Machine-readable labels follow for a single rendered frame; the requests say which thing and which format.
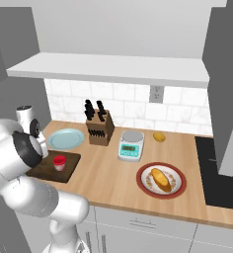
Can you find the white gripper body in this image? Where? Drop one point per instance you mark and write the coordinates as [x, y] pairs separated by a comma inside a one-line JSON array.
[[43, 146]]

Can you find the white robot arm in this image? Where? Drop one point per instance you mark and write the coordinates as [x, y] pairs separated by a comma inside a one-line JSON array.
[[29, 194]]

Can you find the small red-lidded jar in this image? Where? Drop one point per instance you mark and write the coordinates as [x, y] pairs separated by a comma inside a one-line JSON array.
[[59, 162]]

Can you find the dark wooden cutting board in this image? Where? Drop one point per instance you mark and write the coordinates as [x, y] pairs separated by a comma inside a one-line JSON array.
[[64, 168]]

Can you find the golden croissant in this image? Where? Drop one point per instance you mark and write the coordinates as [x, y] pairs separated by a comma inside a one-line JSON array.
[[162, 180]]

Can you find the light blue plate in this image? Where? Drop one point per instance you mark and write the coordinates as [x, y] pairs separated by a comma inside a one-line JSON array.
[[65, 138]]

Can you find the wooden knife block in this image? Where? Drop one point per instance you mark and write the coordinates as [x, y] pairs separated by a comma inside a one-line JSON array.
[[101, 126]]

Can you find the white kitchen scale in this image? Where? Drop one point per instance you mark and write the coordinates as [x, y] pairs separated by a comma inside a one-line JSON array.
[[131, 146]]

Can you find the light grey cupboard door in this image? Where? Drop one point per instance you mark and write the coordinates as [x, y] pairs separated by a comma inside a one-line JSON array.
[[93, 240], [148, 243]]

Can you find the red-rimmed white plate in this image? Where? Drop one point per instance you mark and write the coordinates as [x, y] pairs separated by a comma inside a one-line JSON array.
[[144, 184]]

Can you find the small yellow pastry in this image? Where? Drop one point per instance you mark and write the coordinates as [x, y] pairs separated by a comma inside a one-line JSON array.
[[159, 137]]

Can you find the wide light grey drawer front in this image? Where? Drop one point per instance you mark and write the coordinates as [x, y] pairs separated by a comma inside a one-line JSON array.
[[174, 227]]

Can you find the black hob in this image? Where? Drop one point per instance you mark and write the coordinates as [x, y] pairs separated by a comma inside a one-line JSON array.
[[220, 178]]

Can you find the narrow light grey drawer front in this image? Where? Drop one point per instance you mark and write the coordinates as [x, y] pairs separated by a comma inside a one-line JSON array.
[[220, 235]]

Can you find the grey wall cabinet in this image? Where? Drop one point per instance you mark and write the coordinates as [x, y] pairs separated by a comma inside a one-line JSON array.
[[225, 82], [16, 66]]

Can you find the white wall shelf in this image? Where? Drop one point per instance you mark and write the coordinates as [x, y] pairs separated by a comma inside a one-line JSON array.
[[115, 70]]

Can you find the grey wall socket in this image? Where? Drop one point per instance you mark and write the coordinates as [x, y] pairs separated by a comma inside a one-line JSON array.
[[156, 94]]

